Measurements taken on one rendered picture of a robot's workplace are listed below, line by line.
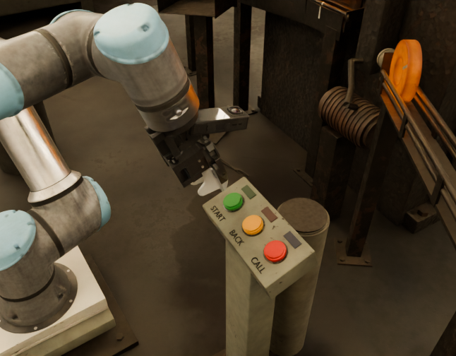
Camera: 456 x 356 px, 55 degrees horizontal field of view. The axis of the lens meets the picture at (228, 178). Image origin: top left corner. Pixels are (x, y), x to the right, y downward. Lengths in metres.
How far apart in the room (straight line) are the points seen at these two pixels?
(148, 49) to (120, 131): 1.66
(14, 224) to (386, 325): 1.10
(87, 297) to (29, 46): 0.83
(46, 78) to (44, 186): 0.59
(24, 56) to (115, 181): 1.33
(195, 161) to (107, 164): 1.33
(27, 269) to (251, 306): 0.56
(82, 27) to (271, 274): 0.49
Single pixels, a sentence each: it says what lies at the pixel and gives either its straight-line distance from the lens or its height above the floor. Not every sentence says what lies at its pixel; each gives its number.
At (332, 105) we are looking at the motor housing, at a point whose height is 0.50.
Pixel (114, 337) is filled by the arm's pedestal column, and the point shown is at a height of 0.02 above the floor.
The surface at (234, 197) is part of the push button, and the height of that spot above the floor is 0.61.
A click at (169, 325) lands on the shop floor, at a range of 1.42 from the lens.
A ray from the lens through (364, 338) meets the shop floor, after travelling 1.45.
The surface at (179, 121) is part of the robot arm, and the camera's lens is 0.65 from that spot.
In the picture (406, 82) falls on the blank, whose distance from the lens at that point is 1.15.
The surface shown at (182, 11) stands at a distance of 1.89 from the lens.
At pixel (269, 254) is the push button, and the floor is 0.61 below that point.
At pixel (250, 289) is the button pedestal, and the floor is 0.48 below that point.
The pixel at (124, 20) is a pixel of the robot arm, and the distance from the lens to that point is 0.61.
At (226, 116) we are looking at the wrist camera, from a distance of 0.73.
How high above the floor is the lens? 1.20
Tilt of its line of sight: 40 degrees down
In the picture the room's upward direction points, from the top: straight up
